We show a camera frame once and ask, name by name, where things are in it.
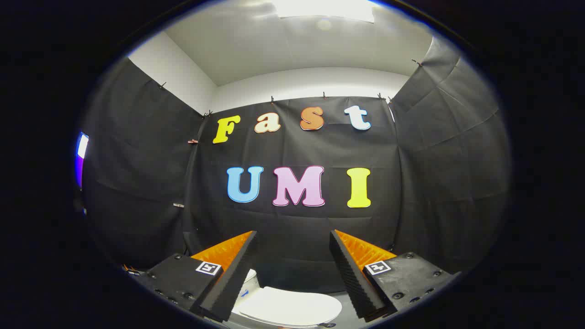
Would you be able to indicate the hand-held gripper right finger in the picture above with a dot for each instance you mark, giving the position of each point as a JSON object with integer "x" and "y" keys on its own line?
{"x": 349, "y": 274}

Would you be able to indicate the ceiling light panel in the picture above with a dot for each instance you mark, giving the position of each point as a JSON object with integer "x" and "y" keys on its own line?
{"x": 320, "y": 9}

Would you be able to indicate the white toilet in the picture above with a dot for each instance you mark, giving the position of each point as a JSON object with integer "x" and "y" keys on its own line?
{"x": 250, "y": 278}

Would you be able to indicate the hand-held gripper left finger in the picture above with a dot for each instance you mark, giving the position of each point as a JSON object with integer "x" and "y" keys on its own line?
{"x": 237, "y": 269}

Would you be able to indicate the black backdrop cloth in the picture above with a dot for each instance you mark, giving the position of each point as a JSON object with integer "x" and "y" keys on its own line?
{"x": 292, "y": 228}

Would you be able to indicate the white toilet lid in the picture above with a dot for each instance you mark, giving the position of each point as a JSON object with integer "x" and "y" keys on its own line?
{"x": 292, "y": 306}

